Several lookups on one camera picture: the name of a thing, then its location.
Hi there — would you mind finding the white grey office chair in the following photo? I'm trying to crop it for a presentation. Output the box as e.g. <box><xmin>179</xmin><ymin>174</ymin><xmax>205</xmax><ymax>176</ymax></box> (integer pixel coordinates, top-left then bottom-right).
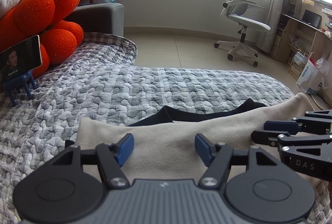
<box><xmin>214</xmin><ymin>0</ymin><xmax>271</xmax><ymax>67</ymax></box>

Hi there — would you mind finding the wooden desk shelf unit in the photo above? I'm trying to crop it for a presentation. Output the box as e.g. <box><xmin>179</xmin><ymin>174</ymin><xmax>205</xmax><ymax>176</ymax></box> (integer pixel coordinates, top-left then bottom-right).
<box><xmin>270</xmin><ymin>0</ymin><xmax>331</xmax><ymax>79</ymax></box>

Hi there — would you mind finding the black laptop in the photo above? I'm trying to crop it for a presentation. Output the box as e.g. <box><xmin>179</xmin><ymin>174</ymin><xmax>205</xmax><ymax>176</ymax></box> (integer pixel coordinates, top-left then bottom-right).
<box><xmin>302</xmin><ymin>9</ymin><xmax>322</xmax><ymax>28</ymax></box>

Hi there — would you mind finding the cream black raglan sweatshirt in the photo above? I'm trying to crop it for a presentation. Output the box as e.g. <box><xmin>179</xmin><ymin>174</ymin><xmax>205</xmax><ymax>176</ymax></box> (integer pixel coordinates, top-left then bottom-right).
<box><xmin>75</xmin><ymin>93</ymin><xmax>314</xmax><ymax>181</ymax></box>

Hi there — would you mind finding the red flower plush cushion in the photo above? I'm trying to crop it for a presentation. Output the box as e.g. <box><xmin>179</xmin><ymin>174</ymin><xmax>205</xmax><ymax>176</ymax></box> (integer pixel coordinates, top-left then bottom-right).
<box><xmin>1</xmin><ymin>0</ymin><xmax>84</xmax><ymax>78</ymax></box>

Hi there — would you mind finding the grey checked quilted bedcover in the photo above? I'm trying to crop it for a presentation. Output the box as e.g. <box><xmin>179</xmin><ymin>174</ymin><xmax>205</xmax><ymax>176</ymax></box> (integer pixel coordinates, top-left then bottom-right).
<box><xmin>0</xmin><ymin>32</ymin><xmax>332</xmax><ymax>224</ymax></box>

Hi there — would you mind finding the smartphone playing video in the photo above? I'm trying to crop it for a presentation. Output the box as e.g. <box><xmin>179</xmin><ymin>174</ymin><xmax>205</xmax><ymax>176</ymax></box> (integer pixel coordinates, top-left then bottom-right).
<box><xmin>1</xmin><ymin>35</ymin><xmax>42</xmax><ymax>84</ymax></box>

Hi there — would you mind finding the blue stool phone stand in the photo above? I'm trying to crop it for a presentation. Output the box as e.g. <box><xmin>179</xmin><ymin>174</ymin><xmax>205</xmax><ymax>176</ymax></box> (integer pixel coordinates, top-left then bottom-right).
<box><xmin>3</xmin><ymin>71</ymin><xmax>37</xmax><ymax>106</ymax></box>

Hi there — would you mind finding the white blue paper bag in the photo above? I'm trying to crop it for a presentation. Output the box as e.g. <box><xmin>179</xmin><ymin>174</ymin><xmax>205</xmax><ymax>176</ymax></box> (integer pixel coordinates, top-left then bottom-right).
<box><xmin>296</xmin><ymin>58</ymin><xmax>330</xmax><ymax>95</ymax></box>

